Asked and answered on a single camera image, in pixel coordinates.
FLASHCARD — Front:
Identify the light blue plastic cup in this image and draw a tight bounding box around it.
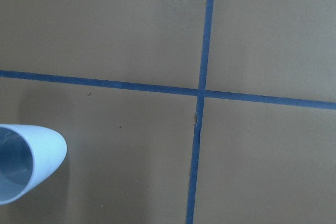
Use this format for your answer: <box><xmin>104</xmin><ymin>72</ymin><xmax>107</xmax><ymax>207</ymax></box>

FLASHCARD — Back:
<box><xmin>1</xmin><ymin>124</ymin><xmax>67</xmax><ymax>205</ymax></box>

